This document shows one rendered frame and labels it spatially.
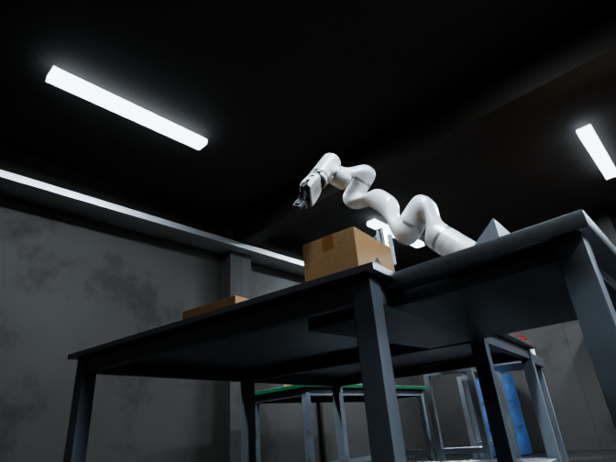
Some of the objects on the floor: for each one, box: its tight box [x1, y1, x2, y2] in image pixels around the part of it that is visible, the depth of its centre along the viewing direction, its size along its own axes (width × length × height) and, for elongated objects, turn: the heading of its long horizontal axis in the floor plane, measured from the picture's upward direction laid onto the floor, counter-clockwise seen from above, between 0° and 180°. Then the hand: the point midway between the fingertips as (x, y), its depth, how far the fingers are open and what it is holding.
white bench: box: [255, 384, 435, 462], centre depth 407 cm, size 190×75×80 cm, turn 127°
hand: (298, 204), depth 162 cm, fingers closed
